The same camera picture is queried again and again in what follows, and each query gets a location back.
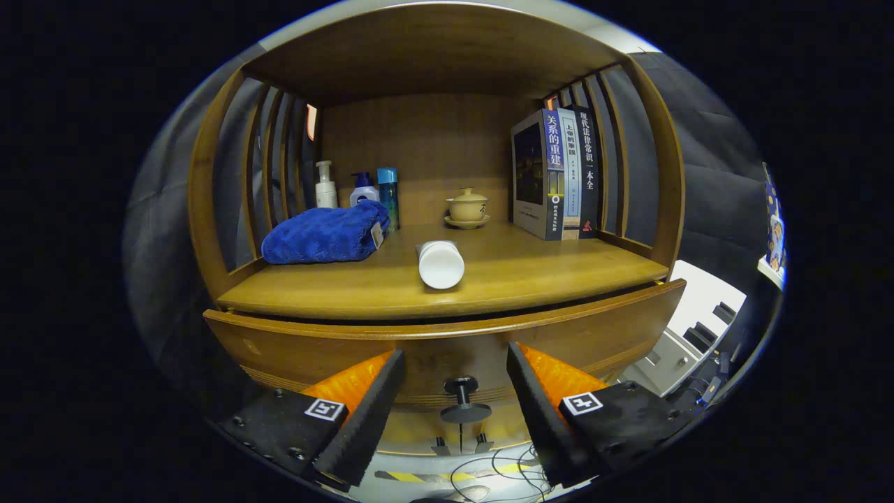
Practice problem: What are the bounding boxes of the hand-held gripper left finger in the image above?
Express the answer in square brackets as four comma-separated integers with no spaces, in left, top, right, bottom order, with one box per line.
[218,349,407,492]

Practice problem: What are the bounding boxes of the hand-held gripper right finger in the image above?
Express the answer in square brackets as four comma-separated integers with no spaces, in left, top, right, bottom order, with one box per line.
[506,342,698,488]

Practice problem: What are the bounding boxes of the wooden drawer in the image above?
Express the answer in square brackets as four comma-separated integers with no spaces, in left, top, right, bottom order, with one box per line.
[203,278,687,425]

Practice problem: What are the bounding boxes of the white green tube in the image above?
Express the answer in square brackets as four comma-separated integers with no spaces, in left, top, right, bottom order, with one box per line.
[415,240,466,291]

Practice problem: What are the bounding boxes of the wooden countertop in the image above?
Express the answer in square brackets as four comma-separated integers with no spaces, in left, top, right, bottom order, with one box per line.
[217,222,670,321]

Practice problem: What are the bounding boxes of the wooden cabinet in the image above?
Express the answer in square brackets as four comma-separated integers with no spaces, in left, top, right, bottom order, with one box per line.
[187,2,687,455]

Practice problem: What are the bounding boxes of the yellow black floor tape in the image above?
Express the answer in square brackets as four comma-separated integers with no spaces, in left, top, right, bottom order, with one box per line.
[376,463,540,484]

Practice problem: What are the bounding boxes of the blue towel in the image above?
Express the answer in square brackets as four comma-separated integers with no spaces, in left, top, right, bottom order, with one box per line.
[261,200,392,265]

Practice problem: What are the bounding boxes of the white box unit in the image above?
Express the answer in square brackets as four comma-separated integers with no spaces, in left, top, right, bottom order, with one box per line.
[618,260,748,398]

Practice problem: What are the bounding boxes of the beige lidded teacup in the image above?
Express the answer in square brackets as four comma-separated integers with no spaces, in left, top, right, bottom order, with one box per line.
[444,187,492,230]

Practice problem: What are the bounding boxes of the white blue lotion bottle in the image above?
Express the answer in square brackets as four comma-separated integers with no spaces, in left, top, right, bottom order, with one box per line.
[349,172,381,207]

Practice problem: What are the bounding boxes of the teal bottle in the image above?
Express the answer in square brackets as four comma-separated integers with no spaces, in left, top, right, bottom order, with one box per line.
[377,167,401,233]

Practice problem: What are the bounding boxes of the white pump bottle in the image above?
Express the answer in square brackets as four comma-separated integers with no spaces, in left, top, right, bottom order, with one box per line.
[314,160,339,209]

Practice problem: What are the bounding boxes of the light spine book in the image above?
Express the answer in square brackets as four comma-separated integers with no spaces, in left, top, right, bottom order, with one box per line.
[557,107,584,240]

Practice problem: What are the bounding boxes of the black spine book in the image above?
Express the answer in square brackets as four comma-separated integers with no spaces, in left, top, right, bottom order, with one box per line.
[569,105,601,240]

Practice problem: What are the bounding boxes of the dark cover blue spine book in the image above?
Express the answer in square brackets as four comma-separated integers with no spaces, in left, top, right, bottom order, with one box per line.
[511,108,565,242]

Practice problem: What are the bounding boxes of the white side table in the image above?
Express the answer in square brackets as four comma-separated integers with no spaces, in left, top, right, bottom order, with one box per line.
[758,255,786,291]

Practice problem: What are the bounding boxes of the black floor cables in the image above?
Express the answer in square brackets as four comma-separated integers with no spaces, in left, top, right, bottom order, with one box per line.
[447,447,559,502]

